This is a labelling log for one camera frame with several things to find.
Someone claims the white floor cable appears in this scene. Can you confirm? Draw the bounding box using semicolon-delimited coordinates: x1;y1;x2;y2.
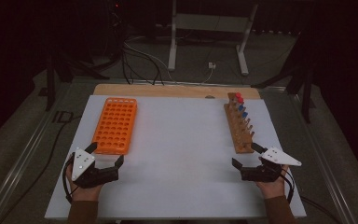
124;35;175;82

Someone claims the left hand-held gripper black cable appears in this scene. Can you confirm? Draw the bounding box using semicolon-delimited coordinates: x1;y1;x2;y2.
62;153;76;205

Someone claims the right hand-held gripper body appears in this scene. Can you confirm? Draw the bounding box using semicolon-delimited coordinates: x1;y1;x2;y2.
240;147;303;183

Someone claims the grey metal stand frame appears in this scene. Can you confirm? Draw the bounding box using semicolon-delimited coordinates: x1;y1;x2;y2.
167;0;260;77

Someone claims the person's right hand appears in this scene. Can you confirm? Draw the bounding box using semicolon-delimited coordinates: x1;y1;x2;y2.
255;156;290;201

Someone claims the black floor cables bundle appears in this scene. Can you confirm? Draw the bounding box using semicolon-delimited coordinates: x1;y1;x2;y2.
120;40;166;87

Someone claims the metal floor rail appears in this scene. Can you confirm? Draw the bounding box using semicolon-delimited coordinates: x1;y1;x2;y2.
286;90;358;224
0;81;73;224

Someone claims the wooden test tube rack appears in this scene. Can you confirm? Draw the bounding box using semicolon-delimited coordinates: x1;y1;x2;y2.
223;91;256;155

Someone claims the dark equipment tower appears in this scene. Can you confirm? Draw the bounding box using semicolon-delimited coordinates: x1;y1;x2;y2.
104;0;126;61

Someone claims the orange test tube rack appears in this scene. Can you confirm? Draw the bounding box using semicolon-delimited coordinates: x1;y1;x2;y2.
90;96;139;156

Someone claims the black tripod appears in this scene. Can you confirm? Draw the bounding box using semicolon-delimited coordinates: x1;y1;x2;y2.
250;31;317;124
44;46;112;113

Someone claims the person's left hand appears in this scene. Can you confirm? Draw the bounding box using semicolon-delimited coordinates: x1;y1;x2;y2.
65;162;105;203

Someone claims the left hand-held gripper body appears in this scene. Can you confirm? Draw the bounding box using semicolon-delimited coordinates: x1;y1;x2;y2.
71;147;120;189

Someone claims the white table mat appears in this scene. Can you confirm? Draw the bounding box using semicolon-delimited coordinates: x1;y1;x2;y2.
44;94;308;220

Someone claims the long black floor cable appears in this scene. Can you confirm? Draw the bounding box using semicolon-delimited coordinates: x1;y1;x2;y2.
0;115;84;224

